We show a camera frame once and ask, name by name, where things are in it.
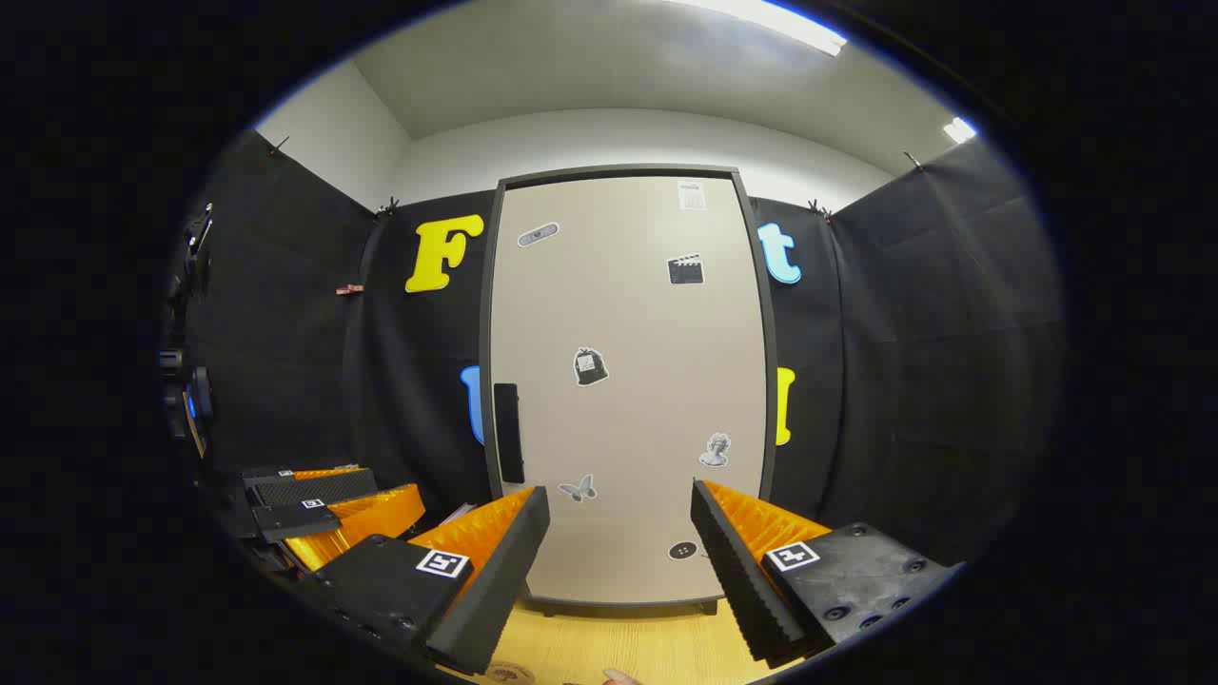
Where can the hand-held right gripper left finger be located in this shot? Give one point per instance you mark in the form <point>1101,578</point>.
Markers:
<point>495,590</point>

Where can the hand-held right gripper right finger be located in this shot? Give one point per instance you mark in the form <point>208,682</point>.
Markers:
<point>737,580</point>

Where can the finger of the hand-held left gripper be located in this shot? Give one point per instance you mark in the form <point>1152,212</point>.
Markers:
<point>366,528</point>
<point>319,488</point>

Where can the beige cabinet door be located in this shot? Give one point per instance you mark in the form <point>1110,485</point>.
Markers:
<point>628,314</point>

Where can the grey cabinet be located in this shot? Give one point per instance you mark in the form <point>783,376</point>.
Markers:
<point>618,171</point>

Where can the white book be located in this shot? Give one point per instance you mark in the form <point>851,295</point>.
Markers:
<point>457,514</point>

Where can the black binder clip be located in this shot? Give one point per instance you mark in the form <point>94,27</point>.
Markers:
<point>387,206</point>
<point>912,160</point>
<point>818,210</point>
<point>278,146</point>

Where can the small ceiling light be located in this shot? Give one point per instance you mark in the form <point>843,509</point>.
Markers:
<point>959,129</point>

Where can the long ceiling light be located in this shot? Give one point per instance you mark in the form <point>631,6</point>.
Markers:
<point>790,27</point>

